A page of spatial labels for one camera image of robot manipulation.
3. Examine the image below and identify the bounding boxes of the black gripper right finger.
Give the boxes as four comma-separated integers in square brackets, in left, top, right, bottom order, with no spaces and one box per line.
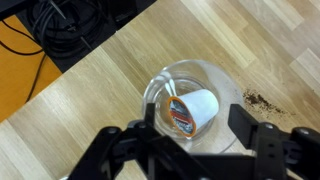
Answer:
[228,103,320,180]

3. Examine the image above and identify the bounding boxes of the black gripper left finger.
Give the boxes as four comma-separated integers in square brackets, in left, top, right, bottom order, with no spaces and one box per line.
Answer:
[68,102,201,180]

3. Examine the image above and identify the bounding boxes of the white coffee pod red foil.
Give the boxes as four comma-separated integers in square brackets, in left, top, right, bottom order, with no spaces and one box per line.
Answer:
[166,88,220,138]

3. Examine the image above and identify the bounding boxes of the spilled coffee grounds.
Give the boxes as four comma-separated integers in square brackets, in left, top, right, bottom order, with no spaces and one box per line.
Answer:
[242,89,288,116]

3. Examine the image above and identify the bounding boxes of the clear glass jar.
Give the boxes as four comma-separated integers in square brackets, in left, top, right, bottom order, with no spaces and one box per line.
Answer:
[142,59,245,155]

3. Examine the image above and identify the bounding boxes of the orange floor mat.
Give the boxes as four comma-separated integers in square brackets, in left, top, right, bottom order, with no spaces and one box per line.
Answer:
[0,14,64,124]

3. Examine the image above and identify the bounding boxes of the thin black cable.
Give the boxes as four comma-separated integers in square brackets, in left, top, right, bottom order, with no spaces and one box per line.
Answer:
[0,19,48,103]

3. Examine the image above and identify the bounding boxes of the black cable coil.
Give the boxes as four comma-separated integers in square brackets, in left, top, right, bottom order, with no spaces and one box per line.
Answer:
[25,0,116,62]

